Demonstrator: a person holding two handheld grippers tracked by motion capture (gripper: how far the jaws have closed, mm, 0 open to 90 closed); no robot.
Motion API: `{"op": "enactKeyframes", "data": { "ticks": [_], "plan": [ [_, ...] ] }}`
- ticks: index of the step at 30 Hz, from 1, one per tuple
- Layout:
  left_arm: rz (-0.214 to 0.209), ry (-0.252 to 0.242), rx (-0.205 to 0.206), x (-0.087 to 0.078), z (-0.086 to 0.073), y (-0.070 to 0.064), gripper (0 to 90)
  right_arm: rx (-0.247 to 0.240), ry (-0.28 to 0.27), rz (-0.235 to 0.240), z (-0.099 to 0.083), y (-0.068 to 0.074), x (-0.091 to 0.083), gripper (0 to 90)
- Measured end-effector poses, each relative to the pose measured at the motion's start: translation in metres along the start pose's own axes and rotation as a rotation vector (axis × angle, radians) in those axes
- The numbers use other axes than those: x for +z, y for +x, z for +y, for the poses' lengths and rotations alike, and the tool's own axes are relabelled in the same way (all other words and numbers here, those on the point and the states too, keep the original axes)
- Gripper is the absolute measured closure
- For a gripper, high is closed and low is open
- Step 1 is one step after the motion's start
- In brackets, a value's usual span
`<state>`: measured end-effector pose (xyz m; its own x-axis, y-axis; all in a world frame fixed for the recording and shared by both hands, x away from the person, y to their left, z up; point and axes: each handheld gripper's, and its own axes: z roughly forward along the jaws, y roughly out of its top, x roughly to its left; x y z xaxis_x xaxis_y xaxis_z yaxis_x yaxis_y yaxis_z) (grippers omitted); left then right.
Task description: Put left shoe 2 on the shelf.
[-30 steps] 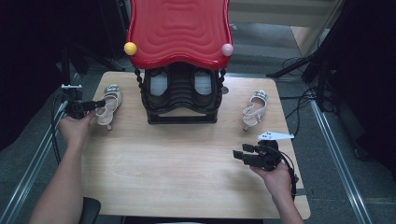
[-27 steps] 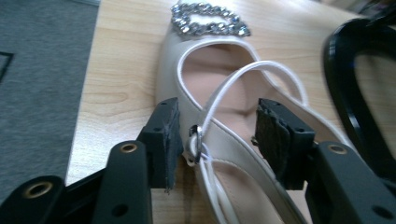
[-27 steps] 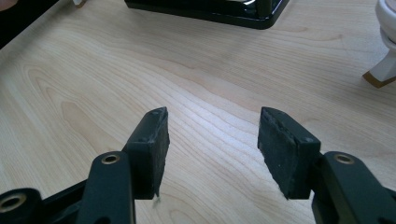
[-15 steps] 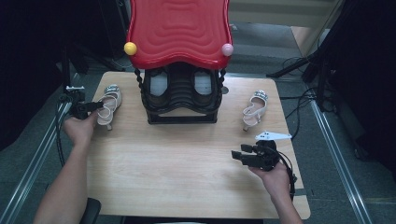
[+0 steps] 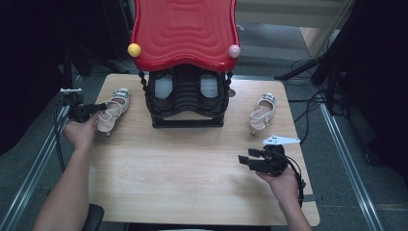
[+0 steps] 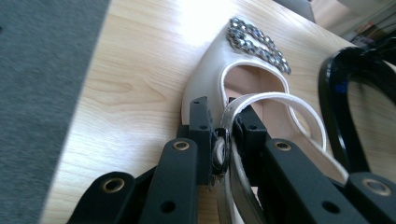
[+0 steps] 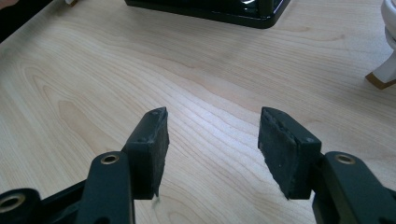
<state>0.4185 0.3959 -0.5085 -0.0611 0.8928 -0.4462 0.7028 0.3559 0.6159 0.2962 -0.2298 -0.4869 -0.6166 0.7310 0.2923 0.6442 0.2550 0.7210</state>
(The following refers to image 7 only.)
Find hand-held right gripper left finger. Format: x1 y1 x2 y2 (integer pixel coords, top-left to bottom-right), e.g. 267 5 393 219
120 106 171 201

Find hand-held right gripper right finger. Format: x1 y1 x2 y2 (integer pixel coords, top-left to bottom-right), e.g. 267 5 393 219
257 106 323 201

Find red and black shoe rack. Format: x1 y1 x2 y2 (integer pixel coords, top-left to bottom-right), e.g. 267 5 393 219
124 0 292 30

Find white jewelled heeled sandal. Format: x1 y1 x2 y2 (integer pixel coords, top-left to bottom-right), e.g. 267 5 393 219
365 0 396 91

